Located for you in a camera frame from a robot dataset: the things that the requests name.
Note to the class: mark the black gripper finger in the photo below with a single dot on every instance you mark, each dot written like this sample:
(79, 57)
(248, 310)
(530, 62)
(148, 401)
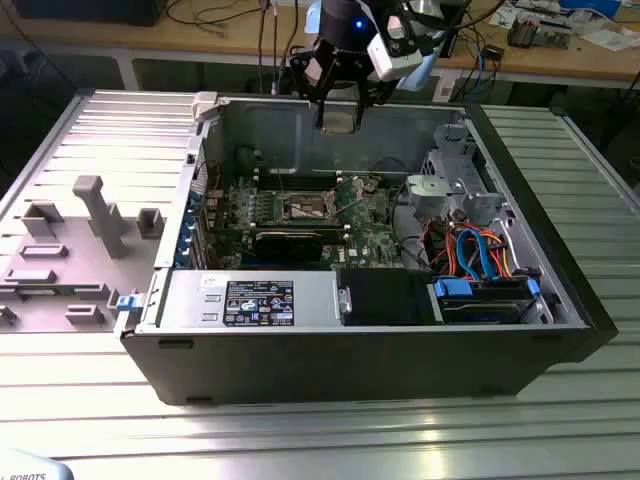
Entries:
(360, 117)
(320, 112)

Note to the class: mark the silver CPU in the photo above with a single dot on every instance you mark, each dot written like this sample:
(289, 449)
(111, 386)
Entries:
(341, 124)

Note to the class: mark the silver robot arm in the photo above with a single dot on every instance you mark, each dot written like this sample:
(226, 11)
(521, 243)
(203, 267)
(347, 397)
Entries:
(424, 71)

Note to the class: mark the black RAM slot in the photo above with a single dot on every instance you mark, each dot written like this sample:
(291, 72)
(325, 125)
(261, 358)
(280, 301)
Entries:
(300, 226)
(300, 175)
(335, 235)
(300, 184)

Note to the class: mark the CPU socket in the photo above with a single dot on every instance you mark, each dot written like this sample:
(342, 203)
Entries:
(302, 207)

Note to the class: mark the metal CPU cooler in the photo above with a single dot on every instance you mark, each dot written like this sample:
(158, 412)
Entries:
(522, 32)

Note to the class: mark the round coin battery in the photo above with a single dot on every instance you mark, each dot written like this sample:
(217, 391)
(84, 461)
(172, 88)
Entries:
(370, 186)

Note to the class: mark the white printed label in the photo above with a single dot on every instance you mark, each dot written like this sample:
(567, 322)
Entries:
(445, 90)

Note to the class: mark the grey metal drive cage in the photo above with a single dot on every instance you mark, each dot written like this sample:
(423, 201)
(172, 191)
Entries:
(452, 150)

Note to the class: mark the black upright box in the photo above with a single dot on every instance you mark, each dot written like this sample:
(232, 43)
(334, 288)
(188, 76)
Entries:
(456, 45)

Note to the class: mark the white plastic case latch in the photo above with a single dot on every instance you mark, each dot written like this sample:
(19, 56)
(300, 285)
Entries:
(205, 105)

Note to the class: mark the green motherboard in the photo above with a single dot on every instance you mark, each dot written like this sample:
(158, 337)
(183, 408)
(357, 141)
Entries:
(372, 235)

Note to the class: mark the wooden workbench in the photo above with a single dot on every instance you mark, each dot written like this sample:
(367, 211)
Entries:
(210, 42)

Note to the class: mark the black graphics card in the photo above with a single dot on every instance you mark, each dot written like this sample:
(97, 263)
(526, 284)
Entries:
(290, 247)

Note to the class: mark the small black device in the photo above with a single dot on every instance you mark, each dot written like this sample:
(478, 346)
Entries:
(495, 52)

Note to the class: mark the blue card retainer clip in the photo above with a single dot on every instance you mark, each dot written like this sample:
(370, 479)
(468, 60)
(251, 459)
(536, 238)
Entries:
(188, 228)
(194, 201)
(183, 252)

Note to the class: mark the white paper sheet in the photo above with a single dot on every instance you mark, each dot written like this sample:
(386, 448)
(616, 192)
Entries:
(502, 17)

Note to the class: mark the small metal box component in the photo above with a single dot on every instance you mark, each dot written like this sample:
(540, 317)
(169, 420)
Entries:
(555, 35)

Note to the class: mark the hard disk in blue carrier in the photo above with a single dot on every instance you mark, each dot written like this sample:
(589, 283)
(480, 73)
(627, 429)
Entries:
(480, 312)

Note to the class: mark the grey power supply unit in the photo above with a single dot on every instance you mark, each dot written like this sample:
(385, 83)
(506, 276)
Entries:
(187, 300)

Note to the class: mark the blue box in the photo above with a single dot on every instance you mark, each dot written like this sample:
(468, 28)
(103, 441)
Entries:
(590, 4)

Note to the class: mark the black PC case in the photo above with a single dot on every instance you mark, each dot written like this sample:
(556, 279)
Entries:
(325, 365)

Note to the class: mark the black monitor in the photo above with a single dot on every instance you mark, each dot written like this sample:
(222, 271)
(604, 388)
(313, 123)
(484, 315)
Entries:
(85, 10)

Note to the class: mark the white papers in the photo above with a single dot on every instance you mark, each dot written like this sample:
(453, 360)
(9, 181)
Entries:
(607, 40)

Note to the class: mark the blue plastic clip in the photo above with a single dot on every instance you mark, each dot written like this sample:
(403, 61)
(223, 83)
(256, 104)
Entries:
(127, 304)

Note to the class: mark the grey parts rack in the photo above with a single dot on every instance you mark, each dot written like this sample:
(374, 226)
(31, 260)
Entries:
(75, 265)

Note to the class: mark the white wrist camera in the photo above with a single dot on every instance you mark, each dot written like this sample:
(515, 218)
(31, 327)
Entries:
(395, 50)

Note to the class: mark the grey round metal bracket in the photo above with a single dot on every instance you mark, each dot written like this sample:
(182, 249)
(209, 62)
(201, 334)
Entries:
(425, 192)

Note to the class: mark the silver latch bracket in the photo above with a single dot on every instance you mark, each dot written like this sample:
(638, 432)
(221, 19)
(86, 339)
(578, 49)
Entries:
(344, 300)

